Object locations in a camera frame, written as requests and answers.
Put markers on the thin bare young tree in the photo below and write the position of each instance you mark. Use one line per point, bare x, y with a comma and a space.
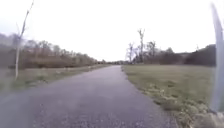
17, 63

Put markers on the grass strip with weeds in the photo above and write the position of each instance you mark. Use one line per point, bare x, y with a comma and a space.
30, 77

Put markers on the grey asphalt path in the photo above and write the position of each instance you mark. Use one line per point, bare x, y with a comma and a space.
96, 100

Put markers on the wide grass field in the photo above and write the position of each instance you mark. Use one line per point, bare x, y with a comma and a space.
173, 80

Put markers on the row of brown trees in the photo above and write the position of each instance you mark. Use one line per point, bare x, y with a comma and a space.
43, 56

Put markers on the pale street lamp pole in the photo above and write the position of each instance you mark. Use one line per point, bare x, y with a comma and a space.
219, 73

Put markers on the row of dark trees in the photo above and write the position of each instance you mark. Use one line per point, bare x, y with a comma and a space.
200, 56

